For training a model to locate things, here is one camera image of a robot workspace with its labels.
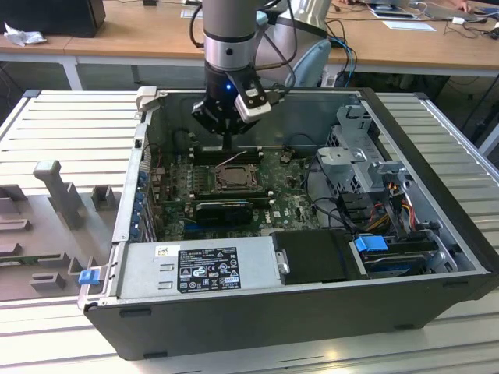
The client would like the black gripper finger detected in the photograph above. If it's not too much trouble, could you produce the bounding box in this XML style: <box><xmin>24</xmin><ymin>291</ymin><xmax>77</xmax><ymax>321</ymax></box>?
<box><xmin>228</xmin><ymin>120</ymin><xmax>257</xmax><ymax>152</ymax></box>
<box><xmin>190</xmin><ymin>99</ymin><xmax>231</xmax><ymax>152</ymax></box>

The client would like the thin wire locking lever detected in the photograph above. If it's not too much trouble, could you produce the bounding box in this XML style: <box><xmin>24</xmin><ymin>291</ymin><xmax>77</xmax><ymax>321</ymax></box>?
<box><xmin>217</xmin><ymin>150</ymin><xmax>249</xmax><ymax>166</ymax></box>

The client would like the silver CPU plate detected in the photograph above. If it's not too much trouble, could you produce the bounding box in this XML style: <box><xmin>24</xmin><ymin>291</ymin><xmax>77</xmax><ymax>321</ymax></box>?
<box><xmin>221</xmin><ymin>167</ymin><xmax>251</xmax><ymax>185</ymax></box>

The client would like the metal socket cover frame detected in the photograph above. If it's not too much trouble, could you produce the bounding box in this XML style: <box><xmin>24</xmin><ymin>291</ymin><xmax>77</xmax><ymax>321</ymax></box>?
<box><xmin>213</xmin><ymin>163</ymin><xmax>261</xmax><ymax>192</ymax></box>

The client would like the CPU socket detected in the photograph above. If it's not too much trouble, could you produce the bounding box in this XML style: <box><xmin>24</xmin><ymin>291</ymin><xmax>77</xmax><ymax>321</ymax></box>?
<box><xmin>210</xmin><ymin>163</ymin><xmax>262</xmax><ymax>192</ymax></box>

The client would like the black cylinder capacitor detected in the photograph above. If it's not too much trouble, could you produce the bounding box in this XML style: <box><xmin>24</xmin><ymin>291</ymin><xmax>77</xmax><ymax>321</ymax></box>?
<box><xmin>172</xmin><ymin>130</ymin><xmax>191</xmax><ymax>152</ymax></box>

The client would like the black RAM slots bank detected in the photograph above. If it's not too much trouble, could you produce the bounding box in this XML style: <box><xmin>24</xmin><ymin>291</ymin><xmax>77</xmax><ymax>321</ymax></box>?
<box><xmin>192</xmin><ymin>186</ymin><xmax>274</xmax><ymax>206</ymax></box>
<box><xmin>191</xmin><ymin>145</ymin><xmax>263</xmax><ymax>165</ymax></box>

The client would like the black graphics card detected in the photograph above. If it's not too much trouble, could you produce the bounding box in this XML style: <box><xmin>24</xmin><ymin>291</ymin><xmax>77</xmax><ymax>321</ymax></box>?
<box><xmin>193</xmin><ymin>199</ymin><xmax>255</xmax><ymax>226</ymax></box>

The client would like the green motherboard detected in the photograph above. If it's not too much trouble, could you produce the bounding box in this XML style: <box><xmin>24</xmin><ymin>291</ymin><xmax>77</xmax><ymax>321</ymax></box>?
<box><xmin>150</xmin><ymin>150</ymin><xmax>324</xmax><ymax>241</ymax></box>

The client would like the metal drive cage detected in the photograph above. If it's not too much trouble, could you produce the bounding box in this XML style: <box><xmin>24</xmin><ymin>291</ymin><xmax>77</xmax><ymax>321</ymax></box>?
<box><xmin>314</xmin><ymin>104</ymin><xmax>406</xmax><ymax>198</ymax></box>

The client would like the black plastic shroud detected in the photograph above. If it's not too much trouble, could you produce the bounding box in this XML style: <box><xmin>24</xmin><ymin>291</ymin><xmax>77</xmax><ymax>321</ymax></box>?
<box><xmin>270</xmin><ymin>229</ymin><xmax>370</xmax><ymax>286</ymax></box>

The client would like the grey power supply unit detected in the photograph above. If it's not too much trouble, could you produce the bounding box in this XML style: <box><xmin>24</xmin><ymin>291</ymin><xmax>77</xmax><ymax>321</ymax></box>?
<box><xmin>115</xmin><ymin>238</ymin><xmax>282</xmax><ymax>300</ymax></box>

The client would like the grey parts rack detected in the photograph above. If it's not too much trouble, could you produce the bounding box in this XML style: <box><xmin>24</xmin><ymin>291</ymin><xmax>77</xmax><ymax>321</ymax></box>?
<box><xmin>0</xmin><ymin>159</ymin><xmax>122</xmax><ymax>303</ymax></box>

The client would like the blue disk carrier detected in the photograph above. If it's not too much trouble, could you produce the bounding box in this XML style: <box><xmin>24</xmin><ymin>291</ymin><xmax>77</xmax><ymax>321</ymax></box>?
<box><xmin>352</xmin><ymin>234</ymin><xmax>430</xmax><ymax>278</ymax></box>

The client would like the black box on desk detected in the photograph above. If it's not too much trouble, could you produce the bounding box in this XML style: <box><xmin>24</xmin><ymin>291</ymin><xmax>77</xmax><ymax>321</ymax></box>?
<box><xmin>0</xmin><ymin>0</ymin><xmax>107</xmax><ymax>39</ymax></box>

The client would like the blue case latch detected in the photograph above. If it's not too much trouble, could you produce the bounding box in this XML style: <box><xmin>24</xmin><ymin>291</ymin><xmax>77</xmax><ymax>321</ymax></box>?
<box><xmin>78</xmin><ymin>269</ymin><xmax>101</xmax><ymax>286</ymax></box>

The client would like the crumpled white paper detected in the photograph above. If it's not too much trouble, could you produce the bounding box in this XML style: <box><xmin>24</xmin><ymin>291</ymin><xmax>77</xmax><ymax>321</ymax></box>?
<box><xmin>3</xmin><ymin>21</ymin><xmax>48</xmax><ymax>48</ymax></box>

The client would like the black open PC case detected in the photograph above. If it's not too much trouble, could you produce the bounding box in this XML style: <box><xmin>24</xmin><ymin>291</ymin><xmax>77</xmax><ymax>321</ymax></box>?
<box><xmin>77</xmin><ymin>86</ymin><xmax>499</xmax><ymax>362</ymax></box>

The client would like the green RAM stick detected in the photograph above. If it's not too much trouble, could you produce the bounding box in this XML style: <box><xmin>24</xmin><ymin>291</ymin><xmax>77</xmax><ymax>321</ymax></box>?
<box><xmin>0</xmin><ymin>255</ymin><xmax>42</xmax><ymax>267</ymax></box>

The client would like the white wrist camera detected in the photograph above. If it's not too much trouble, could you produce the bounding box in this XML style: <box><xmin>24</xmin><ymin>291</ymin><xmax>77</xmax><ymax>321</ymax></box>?
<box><xmin>234</xmin><ymin>88</ymin><xmax>273</xmax><ymax>124</ymax></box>

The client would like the grey case handle latch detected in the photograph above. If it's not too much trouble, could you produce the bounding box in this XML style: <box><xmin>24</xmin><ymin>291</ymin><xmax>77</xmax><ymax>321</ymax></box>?
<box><xmin>135</xmin><ymin>86</ymin><xmax>160</xmax><ymax>115</ymax></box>

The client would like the black internal cable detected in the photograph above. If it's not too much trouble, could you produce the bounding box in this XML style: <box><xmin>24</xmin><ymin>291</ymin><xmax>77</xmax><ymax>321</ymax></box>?
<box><xmin>302</xmin><ymin>153</ymin><xmax>354</xmax><ymax>229</ymax></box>

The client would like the blue cable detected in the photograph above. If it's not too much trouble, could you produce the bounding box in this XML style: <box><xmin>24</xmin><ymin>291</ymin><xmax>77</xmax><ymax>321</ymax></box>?
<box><xmin>331</xmin><ymin>34</ymin><xmax>358</xmax><ymax>89</ymax></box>

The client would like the coloured wire bundle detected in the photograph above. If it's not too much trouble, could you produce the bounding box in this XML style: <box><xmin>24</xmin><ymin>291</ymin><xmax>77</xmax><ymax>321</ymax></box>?
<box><xmin>365</xmin><ymin>193</ymin><xmax>415</xmax><ymax>231</ymax></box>

